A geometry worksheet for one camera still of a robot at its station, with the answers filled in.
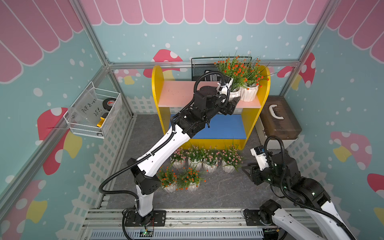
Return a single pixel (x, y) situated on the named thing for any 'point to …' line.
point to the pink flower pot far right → (230, 158)
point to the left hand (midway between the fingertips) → (229, 94)
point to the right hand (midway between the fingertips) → (245, 166)
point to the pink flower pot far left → (178, 158)
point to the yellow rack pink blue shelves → (232, 130)
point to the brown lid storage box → (277, 117)
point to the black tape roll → (108, 103)
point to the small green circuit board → (144, 233)
